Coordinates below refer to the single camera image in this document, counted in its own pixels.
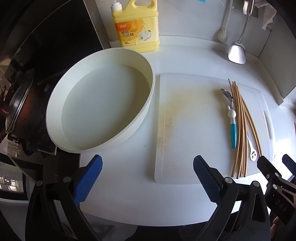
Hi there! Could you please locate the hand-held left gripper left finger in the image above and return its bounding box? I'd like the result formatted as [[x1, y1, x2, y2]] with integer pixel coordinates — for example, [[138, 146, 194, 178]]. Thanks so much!
[[25, 154, 103, 241]]

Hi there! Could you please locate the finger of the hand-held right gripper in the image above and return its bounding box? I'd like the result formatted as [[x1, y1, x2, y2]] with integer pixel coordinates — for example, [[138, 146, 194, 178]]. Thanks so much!
[[282, 154, 296, 176], [257, 156, 281, 183]]

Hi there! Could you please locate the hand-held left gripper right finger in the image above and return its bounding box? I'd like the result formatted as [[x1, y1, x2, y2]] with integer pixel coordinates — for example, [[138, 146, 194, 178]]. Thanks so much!
[[193, 155, 271, 241]]

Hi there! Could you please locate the steel fork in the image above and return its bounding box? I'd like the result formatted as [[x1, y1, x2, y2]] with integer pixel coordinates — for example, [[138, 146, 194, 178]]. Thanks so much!
[[230, 97, 258, 161]]

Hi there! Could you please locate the bundle of wooden chopsticks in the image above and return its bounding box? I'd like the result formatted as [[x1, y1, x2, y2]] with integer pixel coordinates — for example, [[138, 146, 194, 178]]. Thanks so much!
[[228, 78, 263, 179]]

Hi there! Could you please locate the teal-handled spoon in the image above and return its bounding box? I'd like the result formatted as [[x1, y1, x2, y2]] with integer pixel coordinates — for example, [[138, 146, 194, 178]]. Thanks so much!
[[220, 89, 238, 149]]

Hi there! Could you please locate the white round basin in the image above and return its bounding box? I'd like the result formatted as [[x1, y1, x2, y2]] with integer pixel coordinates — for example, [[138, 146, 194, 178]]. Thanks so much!
[[46, 47, 155, 153]]

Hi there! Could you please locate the person's right hand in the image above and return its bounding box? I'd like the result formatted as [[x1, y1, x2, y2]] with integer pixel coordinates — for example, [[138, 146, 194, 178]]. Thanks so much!
[[270, 217, 281, 241]]

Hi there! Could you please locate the white cutting board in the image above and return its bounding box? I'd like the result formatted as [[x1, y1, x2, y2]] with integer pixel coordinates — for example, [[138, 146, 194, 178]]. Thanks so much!
[[154, 73, 274, 184]]

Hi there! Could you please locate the brown cooking pot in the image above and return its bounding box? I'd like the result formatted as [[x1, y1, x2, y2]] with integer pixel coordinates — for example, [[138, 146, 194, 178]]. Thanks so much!
[[3, 76, 50, 139]]

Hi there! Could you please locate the glass pot lid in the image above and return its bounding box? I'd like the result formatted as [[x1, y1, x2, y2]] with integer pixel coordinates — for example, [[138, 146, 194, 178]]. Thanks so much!
[[5, 76, 34, 133]]

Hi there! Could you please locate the steel spatula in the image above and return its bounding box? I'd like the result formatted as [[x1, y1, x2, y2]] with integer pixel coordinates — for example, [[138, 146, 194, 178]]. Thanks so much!
[[228, 0, 255, 65]]

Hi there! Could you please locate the white bottle brush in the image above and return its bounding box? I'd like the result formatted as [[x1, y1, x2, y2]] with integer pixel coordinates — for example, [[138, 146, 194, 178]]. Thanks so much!
[[217, 0, 234, 42]]

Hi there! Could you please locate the hanging dish cloth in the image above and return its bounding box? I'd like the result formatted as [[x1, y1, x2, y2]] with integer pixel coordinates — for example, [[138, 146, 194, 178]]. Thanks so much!
[[261, 0, 278, 29]]

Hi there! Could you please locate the yellow dish soap bottle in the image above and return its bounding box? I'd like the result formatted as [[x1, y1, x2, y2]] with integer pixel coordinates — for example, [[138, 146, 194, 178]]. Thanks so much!
[[110, 0, 160, 54]]

